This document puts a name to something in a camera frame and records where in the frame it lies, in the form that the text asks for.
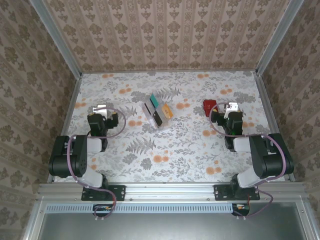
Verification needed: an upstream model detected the red card holder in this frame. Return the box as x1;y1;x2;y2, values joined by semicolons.
202;98;219;117

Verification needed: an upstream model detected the clear acrylic organizer box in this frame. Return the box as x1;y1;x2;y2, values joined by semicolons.
141;92;175;130

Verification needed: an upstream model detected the white card with black stripe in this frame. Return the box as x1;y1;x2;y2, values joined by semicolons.
143;102;154;118

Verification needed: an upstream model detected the teal card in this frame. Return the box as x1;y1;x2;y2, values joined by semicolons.
149;94;161;109

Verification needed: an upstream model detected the orange card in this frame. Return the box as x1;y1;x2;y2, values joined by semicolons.
160;103;174;119

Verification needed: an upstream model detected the grey metal panel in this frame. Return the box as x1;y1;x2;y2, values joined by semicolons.
37;202;307;240

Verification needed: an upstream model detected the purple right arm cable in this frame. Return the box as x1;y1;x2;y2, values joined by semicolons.
209;101;287;221

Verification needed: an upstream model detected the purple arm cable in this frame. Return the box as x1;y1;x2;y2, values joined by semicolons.
66;107;127;222
209;101;287;221

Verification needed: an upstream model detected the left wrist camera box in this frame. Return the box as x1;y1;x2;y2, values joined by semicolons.
92;104;109;118

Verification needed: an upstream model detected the aluminium table side rail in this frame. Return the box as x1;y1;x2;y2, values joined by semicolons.
253;73;296;183
47;73;83;183

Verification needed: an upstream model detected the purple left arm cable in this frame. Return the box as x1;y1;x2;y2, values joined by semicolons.
66;107;127;222

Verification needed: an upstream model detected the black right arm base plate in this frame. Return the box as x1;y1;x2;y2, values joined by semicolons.
214;184;261;202

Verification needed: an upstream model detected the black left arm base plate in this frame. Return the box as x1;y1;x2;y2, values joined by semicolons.
81;184;126;202

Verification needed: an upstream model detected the black cable outlet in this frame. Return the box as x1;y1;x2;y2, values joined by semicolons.
231;202;251;217
92;203;115;218

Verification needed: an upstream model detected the aluminium front rail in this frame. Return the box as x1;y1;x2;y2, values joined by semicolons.
37;181;310;203

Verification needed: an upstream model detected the aluminium frame post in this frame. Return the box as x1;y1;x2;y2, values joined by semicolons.
27;0;84;78
254;0;306;76

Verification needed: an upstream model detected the grey slotted cable duct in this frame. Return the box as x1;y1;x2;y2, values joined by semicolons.
45;202;251;214

